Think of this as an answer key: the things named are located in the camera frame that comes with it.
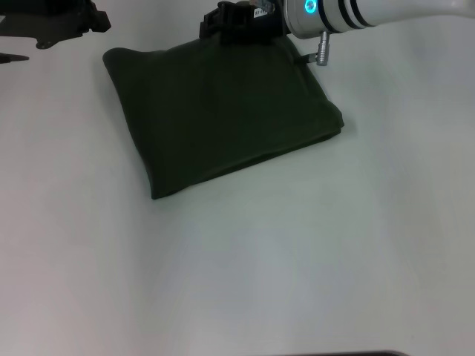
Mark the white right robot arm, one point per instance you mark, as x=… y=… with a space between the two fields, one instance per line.
x=352 y=15

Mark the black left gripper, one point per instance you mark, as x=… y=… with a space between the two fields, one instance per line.
x=41 y=22

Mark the dark green FREE! t-shirt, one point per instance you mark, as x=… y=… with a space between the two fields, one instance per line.
x=222 y=111

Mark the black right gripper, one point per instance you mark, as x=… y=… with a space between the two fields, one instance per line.
x=256 y=22

